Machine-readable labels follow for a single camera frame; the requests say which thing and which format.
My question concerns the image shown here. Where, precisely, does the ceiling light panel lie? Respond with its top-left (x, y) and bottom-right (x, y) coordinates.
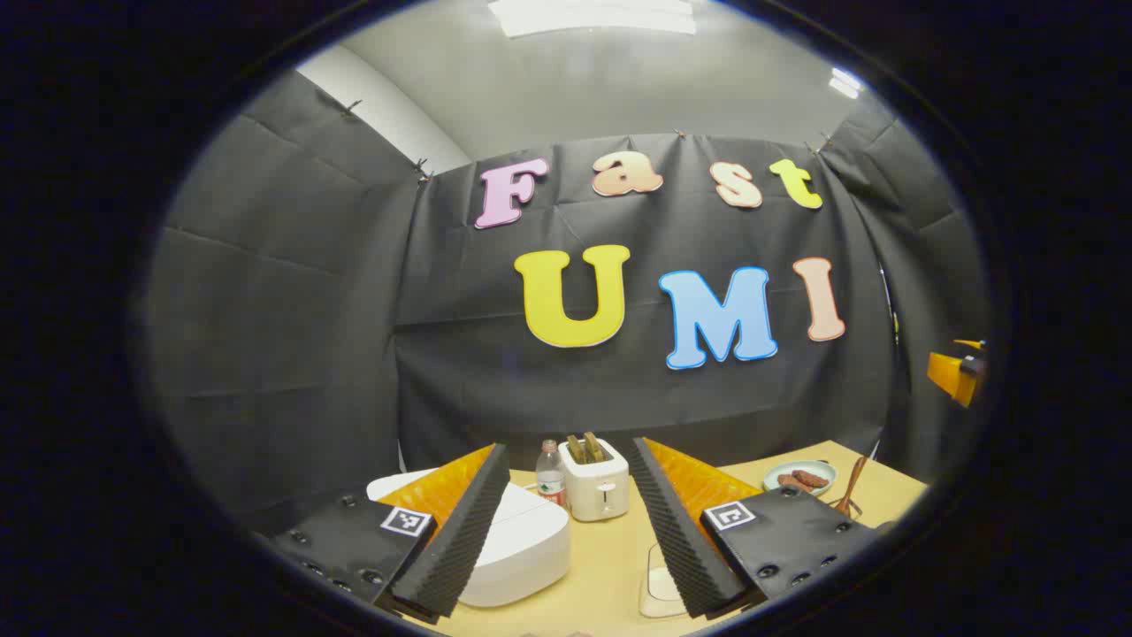
top-left (487, 0), bottom-right (699, 39)

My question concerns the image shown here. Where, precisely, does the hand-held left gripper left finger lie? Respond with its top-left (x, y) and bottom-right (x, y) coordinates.
top-left (265, 443), bottom-right (513, 619)

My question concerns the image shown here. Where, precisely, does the black backdrop cloth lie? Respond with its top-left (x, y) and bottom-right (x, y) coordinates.
top-left (141, 71), bottom-right (988, 532)

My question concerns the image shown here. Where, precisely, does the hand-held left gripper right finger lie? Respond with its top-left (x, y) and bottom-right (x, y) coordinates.
top-left (629, 436), bottom-right (886, 619)

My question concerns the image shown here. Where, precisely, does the clear water bottle red label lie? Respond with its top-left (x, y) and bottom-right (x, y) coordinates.
top-left (535, 439), bottom-right (568, 508)

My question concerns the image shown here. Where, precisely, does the clear plastic rice container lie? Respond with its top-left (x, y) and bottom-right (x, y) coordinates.
top-left (638, 541), bottom-right (701, 619)

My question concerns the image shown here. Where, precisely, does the white rice cooker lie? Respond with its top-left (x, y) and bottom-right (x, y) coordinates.
top-left (366, 468), bottom-right (572, 609)

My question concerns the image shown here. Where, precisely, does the white toaster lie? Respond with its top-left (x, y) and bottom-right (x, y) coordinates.
top-left (558, 438), bottom-right (631, 523)

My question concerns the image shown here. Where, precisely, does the brown wooden spoon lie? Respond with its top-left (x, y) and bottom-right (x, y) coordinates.
top-left (831, 455), bottom-right (870, 519)

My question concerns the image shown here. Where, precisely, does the pale green plate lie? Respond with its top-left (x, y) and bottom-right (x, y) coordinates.
top-left (761, 459), bottom-right (838, 497)

